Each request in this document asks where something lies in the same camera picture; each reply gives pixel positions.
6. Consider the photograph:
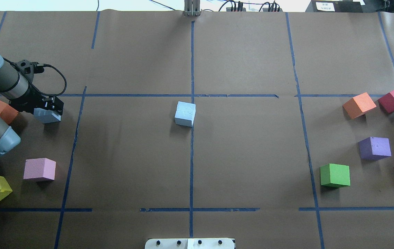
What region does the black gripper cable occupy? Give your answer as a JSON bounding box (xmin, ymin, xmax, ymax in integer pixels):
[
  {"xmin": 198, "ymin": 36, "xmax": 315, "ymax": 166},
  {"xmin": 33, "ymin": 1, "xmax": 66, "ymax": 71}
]
[{"xmin": 2, "ymin": 57, "xmax": 67, "ymax": 97}]

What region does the light blue foam block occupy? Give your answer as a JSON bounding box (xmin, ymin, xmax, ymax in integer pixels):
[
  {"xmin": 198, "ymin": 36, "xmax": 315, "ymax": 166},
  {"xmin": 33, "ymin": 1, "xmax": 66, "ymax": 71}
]
[{"xmin": 175, "ymin": 101, "xmax": 196, "ymax": 127}]

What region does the brown paper table cover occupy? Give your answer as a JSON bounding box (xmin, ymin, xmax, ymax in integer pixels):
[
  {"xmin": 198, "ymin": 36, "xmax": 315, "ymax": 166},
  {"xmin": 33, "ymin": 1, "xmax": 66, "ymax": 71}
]
[{"xmin": 0, "ymin": 10, "xmax": 394, "ymax": 249}]

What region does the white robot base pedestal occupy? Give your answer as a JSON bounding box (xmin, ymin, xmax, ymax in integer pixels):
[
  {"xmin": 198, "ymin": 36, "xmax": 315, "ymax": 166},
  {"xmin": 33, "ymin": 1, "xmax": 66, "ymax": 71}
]
[{"xmin": 144, "ymin": 238, "xmax": 236, "ymax": 249}]

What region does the pink foam block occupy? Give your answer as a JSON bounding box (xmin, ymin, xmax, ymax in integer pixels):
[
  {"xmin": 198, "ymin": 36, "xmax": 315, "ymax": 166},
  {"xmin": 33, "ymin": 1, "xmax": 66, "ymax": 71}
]
[{"xmin": 23, "ymin": 158, "xmax": 56, "ymax": 182}]

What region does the green foam block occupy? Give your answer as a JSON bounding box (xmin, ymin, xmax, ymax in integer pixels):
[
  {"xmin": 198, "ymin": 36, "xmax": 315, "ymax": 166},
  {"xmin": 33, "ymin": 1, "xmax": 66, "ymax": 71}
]
[{"xmin": 320, "ymin": 164, "xmax": 351, "ymax": 188}]

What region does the black box with label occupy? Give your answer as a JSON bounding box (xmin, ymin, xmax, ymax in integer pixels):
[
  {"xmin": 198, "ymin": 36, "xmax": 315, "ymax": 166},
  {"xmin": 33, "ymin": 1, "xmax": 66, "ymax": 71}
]
[{"xmin": 305, "ymin": 0, "xmax": 363, "ymax": 13}]

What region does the orange foam block left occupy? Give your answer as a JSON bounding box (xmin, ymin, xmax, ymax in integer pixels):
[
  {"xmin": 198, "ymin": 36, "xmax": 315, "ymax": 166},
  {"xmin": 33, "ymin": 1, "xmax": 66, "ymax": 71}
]
[{"xmin": 0, "ymin": 100, "xmax": 19, "ymax": 125}]

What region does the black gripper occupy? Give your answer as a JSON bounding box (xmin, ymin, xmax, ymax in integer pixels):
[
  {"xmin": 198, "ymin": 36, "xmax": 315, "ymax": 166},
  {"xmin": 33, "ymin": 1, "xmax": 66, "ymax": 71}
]
[{"xmin": 8, "ymin": 60, "xmax": 64, "ymax": 115}]

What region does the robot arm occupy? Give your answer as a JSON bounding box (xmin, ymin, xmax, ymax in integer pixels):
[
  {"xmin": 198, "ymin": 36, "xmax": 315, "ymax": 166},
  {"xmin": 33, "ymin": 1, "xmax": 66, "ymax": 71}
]
[{"xmin": 0, "ymin": 55, "xmax": 64, "ymax": 157}]

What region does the purple foam block right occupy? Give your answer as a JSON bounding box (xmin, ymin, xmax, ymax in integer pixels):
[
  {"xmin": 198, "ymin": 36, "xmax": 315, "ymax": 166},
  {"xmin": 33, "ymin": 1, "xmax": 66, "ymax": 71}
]
[{"xmin": 358, "ymin": 137, "xmax": 392, "ymax": 160}]

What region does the orange foam block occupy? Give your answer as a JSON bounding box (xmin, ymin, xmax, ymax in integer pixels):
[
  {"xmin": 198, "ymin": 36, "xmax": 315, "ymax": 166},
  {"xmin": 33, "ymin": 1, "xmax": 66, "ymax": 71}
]
[
  {"xmin": 343, "ymin": 92, "xmax": 377, "ymax": 119},
  {"xmin": 0, "ymin": 100, "xmax": 19, "ymax": 125}
]

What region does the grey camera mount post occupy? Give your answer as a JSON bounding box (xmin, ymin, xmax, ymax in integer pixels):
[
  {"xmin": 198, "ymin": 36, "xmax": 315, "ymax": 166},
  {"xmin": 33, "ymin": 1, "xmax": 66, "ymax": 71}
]
[{"xmin": 183, "ymin": 0, "xmax": 201, "ymax": 16}]

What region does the orange foam block right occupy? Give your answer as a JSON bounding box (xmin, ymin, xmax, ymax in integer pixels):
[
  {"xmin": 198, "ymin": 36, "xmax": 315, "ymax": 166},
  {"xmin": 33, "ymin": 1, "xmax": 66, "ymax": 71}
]
[{"xmin": 343, "ymin": 92, "xmax": 377, "ymax": 119}]

